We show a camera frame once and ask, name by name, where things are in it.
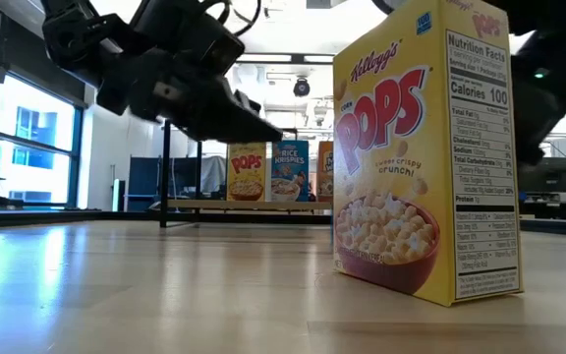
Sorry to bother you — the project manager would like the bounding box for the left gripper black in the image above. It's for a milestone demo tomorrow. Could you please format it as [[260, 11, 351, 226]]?
[[96, 47, 284, 145]]

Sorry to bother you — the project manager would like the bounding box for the yellow Corn Pops cereal box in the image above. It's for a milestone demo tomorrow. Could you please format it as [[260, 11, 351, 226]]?
[[331, 0, 526, 309], [225, 142, 267, 203]]

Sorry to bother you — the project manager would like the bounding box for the blue Rice Krispies cereal box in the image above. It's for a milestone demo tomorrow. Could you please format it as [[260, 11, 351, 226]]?
[[270, 140, 311, 204]]

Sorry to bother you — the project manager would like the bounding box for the orange Mini-Wheats cereal box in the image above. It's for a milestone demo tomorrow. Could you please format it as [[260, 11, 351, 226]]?
[[316, 141, 335, 204]]

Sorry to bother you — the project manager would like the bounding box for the blue room partition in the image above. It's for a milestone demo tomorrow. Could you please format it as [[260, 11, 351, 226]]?
[[126, 156, 161, 200]]

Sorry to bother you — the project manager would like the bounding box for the large room window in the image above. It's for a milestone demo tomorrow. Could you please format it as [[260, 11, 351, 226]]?
[[0, 73, 76, 207]]

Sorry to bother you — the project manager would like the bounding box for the black computer monitor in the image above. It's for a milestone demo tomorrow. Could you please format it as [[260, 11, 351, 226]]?
[[517, 156, 566, 194]]

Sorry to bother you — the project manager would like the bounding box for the black ceiling dome camera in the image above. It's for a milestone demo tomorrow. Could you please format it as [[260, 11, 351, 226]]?
[[292, 76, 312, 98]]

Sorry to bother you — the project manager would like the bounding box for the wooden shelf with black frame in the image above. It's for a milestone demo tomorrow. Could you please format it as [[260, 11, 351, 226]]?
[[158, 119, 335, 229]]

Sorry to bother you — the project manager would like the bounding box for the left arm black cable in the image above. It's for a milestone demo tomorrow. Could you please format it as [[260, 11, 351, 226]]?
[[198, 0, 263, 36]]

